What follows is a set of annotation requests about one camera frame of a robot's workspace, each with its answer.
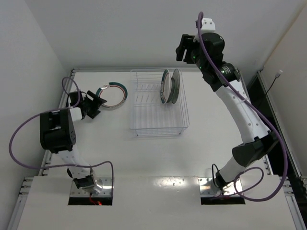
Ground green red rimmed plate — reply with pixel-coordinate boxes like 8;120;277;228
95;82;128;110
160;69;172;104

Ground white plate with dark rim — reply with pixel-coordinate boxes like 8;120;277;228
171;69;180;104

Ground blue patterned green plate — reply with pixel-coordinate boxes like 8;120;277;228
167;78;176;103

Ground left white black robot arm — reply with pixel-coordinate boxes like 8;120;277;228
39;91;107;193

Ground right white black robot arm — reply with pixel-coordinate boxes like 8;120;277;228
176;33;278;192

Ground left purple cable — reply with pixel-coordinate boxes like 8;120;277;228
9;76;114;190

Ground white wire dish rack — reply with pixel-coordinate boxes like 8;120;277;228
130;69;189;137

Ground black wall cable white plug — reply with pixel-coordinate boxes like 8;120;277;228
256;69;283;109

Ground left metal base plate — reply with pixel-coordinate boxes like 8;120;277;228
70;177;112;198

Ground metal base plate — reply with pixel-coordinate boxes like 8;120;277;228
198;177;243;198
70;177;112;198

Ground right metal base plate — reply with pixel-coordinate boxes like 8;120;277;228
198;177;243;198

